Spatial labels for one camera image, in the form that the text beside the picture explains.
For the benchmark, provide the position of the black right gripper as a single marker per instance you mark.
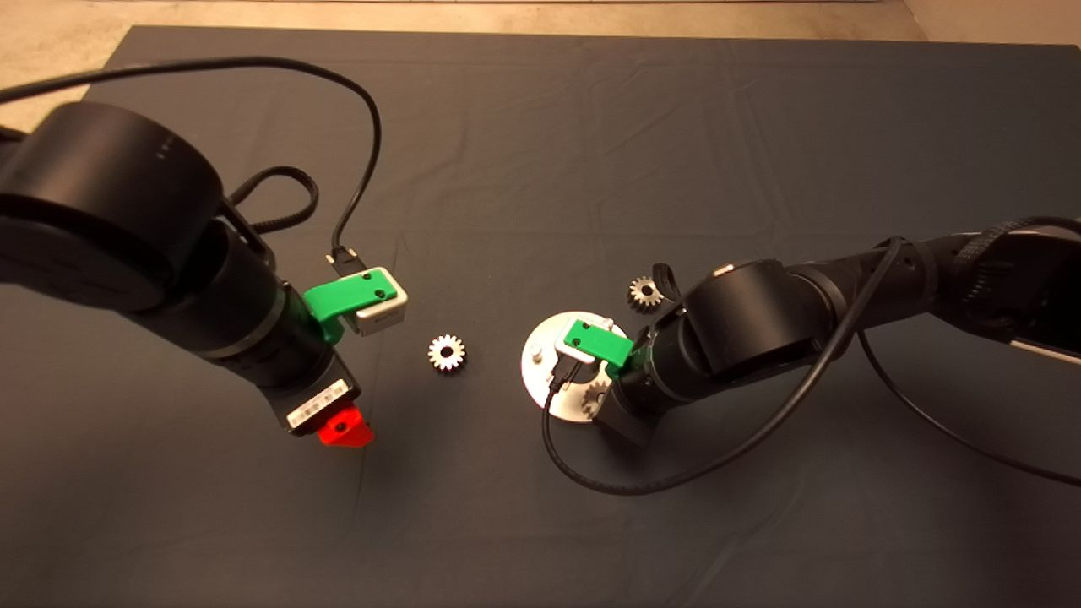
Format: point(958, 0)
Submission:
point(638, 409)

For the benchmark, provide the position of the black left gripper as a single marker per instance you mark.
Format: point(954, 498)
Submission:
point(304, 371)

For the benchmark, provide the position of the small steel planetary gear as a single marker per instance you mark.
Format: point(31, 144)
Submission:
point(595, 395)
point(639, 295)
point(439, 359)

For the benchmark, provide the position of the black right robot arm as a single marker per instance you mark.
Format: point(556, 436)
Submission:
point(760, 329)

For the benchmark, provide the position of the round metal carrier plate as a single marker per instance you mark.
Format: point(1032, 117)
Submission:
point(540, 380)

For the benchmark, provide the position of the dark grey table cloth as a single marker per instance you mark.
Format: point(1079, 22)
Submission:
point(540, 127)

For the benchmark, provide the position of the green right camera mount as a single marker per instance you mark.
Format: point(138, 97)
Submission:
point(600, 340)

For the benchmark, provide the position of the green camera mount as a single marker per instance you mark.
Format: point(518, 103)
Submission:
point(342, 295)
point(600, 340)

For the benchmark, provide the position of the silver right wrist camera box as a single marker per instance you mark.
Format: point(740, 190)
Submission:
point(564, 350)

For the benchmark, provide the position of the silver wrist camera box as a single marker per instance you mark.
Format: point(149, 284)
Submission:
point(564, 350)
point(384, 319)

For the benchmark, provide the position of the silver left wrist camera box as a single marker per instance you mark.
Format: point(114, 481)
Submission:
point(384, 319)

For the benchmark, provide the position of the green left camera mount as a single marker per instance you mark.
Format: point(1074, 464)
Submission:
point(342, 295)

